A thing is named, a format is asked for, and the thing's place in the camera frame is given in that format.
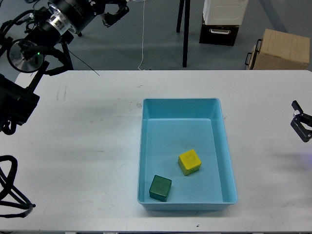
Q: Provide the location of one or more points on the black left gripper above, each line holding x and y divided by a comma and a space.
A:
79, 13

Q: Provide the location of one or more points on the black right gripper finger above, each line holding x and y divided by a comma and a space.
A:
298, 108
302, 132

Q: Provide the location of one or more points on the yellow wooden cube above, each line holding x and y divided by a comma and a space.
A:
189, 162

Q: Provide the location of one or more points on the green wooden cube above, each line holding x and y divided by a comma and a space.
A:
160, 188

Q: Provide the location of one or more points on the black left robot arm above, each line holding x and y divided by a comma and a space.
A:
36, 41

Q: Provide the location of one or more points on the white plastic appliance box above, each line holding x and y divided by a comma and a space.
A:
224, 12

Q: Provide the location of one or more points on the black drawer box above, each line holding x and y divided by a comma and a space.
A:
218, 34

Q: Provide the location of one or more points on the black tripod legs right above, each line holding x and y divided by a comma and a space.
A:
184, 12

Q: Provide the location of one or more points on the light blue plastic tray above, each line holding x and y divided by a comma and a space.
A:
172, 126

